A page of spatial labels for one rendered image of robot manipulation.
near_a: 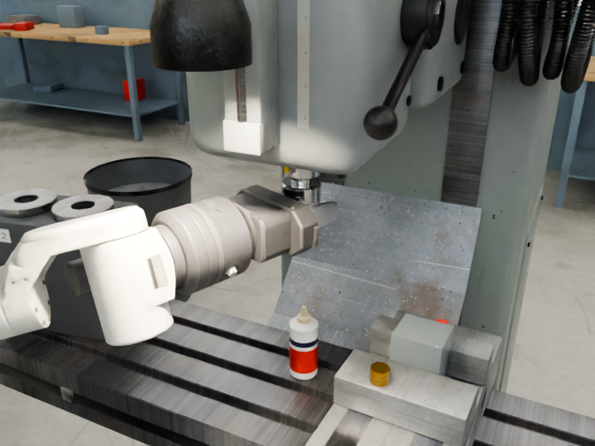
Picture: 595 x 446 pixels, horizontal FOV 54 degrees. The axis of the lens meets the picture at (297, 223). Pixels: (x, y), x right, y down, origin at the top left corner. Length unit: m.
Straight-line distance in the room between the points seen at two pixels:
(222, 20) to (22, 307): 0.31
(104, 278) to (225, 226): 0.13
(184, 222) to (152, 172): 2.39
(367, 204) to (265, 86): 0.56
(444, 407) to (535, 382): 1.89
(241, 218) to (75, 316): 0.44
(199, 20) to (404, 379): 0.45
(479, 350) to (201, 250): 0.37
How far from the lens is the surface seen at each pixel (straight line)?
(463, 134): 1.00
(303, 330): 0.81
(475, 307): 1.12
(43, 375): 0.98
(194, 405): 0.83
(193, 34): 0.41
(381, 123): 0.51
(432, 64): 0.72
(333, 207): 0.69
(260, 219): 0.61
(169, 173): 2.93
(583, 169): 4.35
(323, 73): 0.55
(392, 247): 1.05
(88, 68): 6.85
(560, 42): 0.79
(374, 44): 0.56
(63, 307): 0.98
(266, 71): 0.54
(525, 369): 2.60
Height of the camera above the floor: 1.51
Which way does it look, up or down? 24 degrees down
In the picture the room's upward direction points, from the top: straight up
